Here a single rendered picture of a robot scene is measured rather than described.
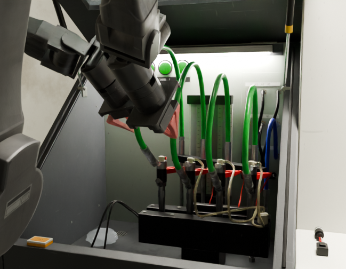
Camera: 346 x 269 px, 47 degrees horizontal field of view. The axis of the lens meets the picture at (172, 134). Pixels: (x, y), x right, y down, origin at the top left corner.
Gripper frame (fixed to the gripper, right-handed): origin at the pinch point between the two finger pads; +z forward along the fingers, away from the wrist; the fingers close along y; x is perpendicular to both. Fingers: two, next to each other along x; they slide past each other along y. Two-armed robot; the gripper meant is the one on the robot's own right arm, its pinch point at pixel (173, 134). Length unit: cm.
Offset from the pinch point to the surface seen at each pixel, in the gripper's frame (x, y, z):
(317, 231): -21.1, 1.7, 35.1
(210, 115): 0.3, 13.1, 9.9
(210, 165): 0.4, 5.1, 17.7
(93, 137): 55, 19, 31
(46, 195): 47, -9, 21
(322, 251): -24.1, -4.9, 29.4
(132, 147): 47, 24, 42
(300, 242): -18.5, -2.1, 33.6
